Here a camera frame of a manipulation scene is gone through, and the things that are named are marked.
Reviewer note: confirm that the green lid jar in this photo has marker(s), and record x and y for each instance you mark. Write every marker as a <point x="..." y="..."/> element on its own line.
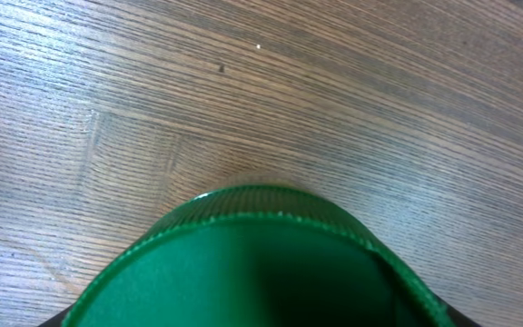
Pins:
<point x="258" y="255"/>

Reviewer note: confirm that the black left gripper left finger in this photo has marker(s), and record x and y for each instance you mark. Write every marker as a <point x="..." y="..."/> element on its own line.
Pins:
<point x="57" y="320"/>

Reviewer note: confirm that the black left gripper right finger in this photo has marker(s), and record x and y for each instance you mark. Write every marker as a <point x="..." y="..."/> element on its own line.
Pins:
<point x="458" y="318"/>

